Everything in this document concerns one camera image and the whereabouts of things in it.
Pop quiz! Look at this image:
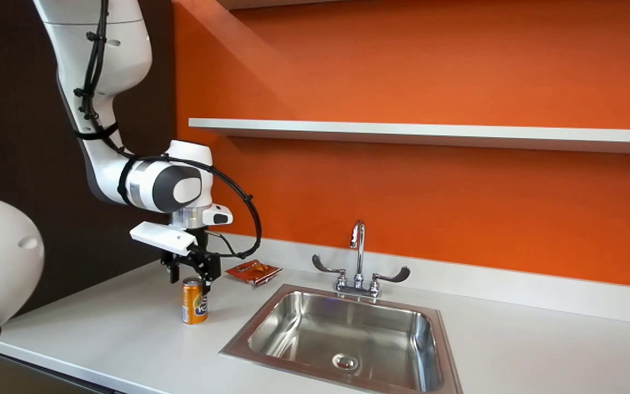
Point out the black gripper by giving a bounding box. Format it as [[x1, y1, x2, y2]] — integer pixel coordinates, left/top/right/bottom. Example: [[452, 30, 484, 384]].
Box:
[[159, 230, 224, 295]]

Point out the orange bottle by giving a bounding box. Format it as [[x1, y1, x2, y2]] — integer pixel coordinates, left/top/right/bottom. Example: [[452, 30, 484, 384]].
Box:
[[179, 275, 210, 325]]

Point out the stainless steel sink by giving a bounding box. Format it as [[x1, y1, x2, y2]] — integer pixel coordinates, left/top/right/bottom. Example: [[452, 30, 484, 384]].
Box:
[[219, 282, 465, 394]]

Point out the dark wood cabinet panel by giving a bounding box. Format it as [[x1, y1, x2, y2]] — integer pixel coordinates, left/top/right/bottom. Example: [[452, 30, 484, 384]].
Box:
[[0, 0, 183, 317]]

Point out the overhead cabinet underside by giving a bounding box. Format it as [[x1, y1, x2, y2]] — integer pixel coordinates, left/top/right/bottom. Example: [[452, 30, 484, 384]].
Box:
[[215, 0, 345, 12]]

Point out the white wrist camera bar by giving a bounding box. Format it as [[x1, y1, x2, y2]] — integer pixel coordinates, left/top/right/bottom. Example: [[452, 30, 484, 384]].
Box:
[[126, 218, 201, 259]]

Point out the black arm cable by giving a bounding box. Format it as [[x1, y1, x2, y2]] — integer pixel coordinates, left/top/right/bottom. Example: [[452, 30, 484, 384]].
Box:
[[72, 0, 265, 262]]

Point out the chrome two-handle faucet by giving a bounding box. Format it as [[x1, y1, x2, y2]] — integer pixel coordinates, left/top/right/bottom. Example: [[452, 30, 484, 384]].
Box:
[[310, 218, 413, 306]]

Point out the white wall shelf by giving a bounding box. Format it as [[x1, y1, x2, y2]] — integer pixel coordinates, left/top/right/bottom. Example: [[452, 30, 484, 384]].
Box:
[[186, 116, 630, 158]]

